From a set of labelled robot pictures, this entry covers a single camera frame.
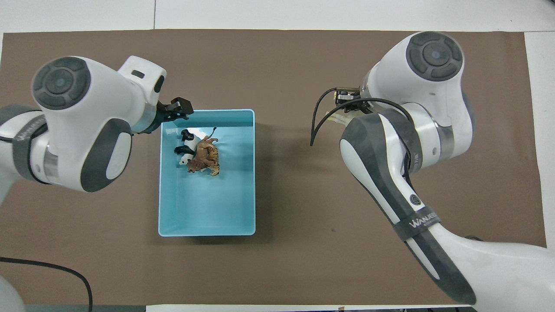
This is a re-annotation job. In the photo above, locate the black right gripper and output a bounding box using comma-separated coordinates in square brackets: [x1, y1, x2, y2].
[334, 87, 374, 115]

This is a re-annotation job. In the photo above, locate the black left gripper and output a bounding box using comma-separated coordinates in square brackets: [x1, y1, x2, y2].
[138, 97, 193, 135]

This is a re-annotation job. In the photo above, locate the black and white panda toy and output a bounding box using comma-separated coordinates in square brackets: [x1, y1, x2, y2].
[174, 129, 201, 166]

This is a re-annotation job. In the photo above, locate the brown lion toy figure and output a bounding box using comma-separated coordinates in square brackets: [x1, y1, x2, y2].
[187, 127, 219, 173]

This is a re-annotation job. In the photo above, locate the orange striped tiger toy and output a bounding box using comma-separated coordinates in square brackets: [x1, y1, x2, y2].
[207, 145, 220, 176]

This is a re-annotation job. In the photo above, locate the light blue plastic storage box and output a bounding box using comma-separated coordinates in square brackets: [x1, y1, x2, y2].
[158, 109, 256, 237]

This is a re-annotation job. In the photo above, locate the brown paper table mat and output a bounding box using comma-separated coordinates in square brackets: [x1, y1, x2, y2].
[0, 29, 547, 306]

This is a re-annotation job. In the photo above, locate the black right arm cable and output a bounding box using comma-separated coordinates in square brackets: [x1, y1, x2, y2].
[310, 87, 417, 176]

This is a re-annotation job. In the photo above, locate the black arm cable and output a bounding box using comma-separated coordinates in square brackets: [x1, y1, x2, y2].
[0, 257, 94, 312]
[310, 87, 417, 176]

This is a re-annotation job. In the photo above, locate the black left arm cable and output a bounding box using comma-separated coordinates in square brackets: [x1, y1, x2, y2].
[0, 257, 94, 312]

